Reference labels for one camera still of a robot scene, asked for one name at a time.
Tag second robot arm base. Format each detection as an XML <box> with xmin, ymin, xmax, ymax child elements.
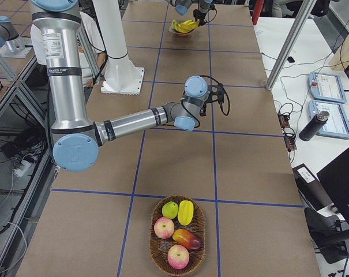
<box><xmin>0</xmin><ymin>16</ymin><xmax>32</xmax><ymax>58</ymax></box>

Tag teach pendant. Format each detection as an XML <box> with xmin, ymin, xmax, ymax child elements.
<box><xmin>308</xmin><ymin>72</ymin><xmax>347</xmax><ymax>104</ymax></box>
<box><xmin>308</xmin><ymin>100</ymin><xmax>349</xmax><ymax>140</ymax></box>

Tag black computer monitor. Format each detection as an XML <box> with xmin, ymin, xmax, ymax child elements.
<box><xmin>317</xmin><ymin>147</ymin><xmax>349</xmax><ymax>222</ymax></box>

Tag woven wicker basket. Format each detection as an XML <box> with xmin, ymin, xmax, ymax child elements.
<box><xmin>149</xmin><ymin>195</ymin><xmax>205</xmax><ymax>276</ymax></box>

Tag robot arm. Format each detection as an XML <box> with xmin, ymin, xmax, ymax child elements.
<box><xmin>166</xmin><ymin>0</ymin><xmax>216</xmax><ymax>26</ymax></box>

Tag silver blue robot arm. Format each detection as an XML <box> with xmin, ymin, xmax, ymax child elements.
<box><xmin>30</xmin><ymin>1</ymin><xmax>229</xmax><ymax>171</ymax></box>

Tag red fire extinguisher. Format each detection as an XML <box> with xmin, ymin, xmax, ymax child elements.
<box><xmin>252</xmin><ymin>0</ymin><xmax>264</xmax><ymax>25</ymax></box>

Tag green apple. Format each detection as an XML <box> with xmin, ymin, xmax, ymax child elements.
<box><xmin>162</xmin><ymin>201</ymin><xmax>179</xmax><ymax>219</ymax></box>

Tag yellow banana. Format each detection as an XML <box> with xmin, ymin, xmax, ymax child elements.
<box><xmin>171</xmin><ymin>20</ymin><xmax>186</xmax><ymax>33</ymax></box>
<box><xmin>183</xmin><ymin>20</ymin><xmax>200</xmax><ymax>33</ymax></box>
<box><xmin>181</xmin><ymin>20</ymin><xmax>198</xmax><ymax>33</ymax></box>
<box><xmin>175</xmin><ymin>20</ymin><xmax>192</xmax><ymax>33</ymax></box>

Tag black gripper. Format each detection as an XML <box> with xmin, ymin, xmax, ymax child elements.
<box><xmin>193</xmin><ymin>9</ymin><xmax>209</xmax><ymax>26</ymax></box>
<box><xmin>205</xmin><ymin>84</ymin><xmax>225</xmax><ymax>107</ymax></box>

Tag upper teach pendant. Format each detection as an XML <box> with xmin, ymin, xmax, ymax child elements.
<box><xmin>308</xmin><ymin>72</ymin><xmax>347</xmax><ymax>104</ymax></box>

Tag dark red apple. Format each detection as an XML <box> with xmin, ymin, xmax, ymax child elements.
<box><xmin>172</xmin><ymin>229</ymin><xmax>202</xmax><ymax>250</ymax></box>

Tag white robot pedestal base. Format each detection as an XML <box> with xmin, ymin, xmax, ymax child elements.
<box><xmin>93</xmin><ymin>0</ymin><xmax>145</xmax><ymax>95</ymax></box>

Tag pink apple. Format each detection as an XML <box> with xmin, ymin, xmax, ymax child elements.
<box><xmin>154</xmin><ymin>217</ymin><xmax>175</xmax><ymax>239</ymax></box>
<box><xmin>167</xmin><ymin>245</ymin><xmax>189</xmax><ymax>269</ymax></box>

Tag pink apple in front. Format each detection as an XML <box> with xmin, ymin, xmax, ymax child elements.
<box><xmin>167</xmin><ymin>245</ymin><xmax>189</xmax><ymax>269</ymax></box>

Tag seated person in white shirt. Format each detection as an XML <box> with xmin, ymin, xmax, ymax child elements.
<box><xmin>29</xmin><ymin>11</ymin><xmax>107</xmax><ymax>87</ymax></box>

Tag black thermos bottle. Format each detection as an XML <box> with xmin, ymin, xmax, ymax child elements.
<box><xmin>299</xmin><ymin>111</ymin><xmax>330</xmax><ymax>141</ymax></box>

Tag white power strip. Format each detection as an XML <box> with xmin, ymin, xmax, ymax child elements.
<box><xmin>14</xmin><ymin>159</ymin><xmax>36</xmax><ymax>177</ymax></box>

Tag pink apple at left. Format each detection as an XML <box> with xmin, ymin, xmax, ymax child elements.
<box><xmin>154</xmin><ymin>217</ymin><xmax>175</xmax><ymax>239</ymax></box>

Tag square blue-green ceramic plate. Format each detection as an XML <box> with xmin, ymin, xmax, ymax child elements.
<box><xmin>169</xmin><ymin>20</ymin><xmax>198</xmax><ymax>36</ymax></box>

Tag aluminium frame post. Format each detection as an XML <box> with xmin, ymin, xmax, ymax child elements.
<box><xmin>266</xmin><ymin>0</ymin><xmax>316</xmax><ymax>91</ymax></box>

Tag lower teach pendant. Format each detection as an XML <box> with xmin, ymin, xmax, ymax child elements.
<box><xmin>308</xmin><ymin>100</ymin><xmax>349</xmax><ymax>140</ymax></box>

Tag black box with white label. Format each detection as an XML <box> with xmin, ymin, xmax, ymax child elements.
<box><xmin>292</xmin><ymin>163</ymin><xmax>339</xmax><ymax>214</ymax></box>

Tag small circuit board with wires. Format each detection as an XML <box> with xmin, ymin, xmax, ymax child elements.
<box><xmin>277</xmin><ymin>113</ymin><xmax>297</xmax><ymax>152</ymax></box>

